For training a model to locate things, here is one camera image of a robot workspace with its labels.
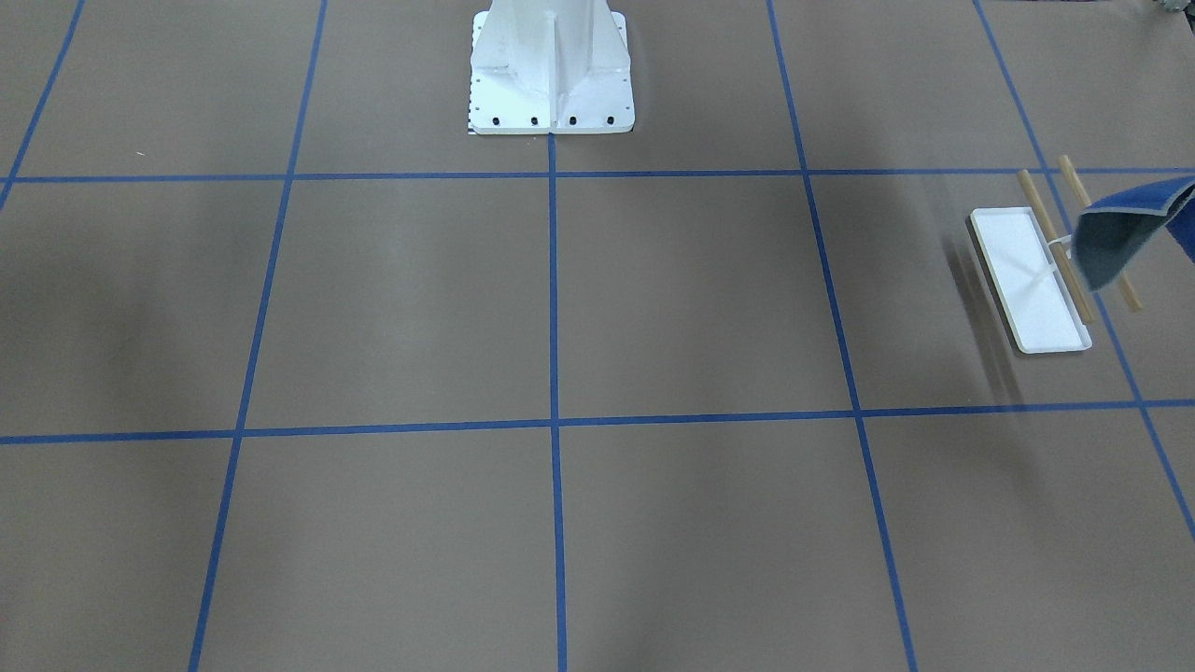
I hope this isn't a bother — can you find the blue and grey towel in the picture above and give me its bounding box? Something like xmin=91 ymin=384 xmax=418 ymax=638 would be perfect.
xmin=1072 ymin=175 xmax=1194 ymax=291

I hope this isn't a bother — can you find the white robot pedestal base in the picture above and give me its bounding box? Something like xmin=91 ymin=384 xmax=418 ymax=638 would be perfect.
xmin=467 ymin=1 xmax=636 ymax=135

